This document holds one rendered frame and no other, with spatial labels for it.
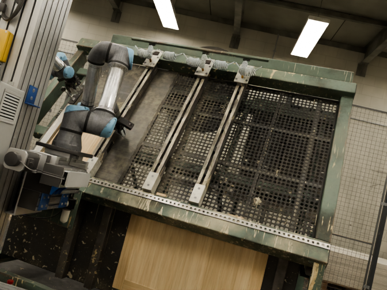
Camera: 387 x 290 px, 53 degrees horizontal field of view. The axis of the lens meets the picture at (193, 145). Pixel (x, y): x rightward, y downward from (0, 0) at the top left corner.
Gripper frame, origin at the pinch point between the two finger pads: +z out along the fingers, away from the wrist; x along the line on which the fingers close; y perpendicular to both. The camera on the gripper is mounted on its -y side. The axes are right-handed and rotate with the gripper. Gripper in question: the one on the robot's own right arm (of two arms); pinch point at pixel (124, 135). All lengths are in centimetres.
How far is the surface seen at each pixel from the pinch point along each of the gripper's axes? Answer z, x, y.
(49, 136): -3, 16, 50
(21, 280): 31, 103, 30
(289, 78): -6, -75, -97
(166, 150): -0.7, 4.9, -33.3
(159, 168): -4.3, 21.5, -35.7
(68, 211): -1, 64, 6
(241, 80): -7, -64, -64
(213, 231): -1, 50, -80
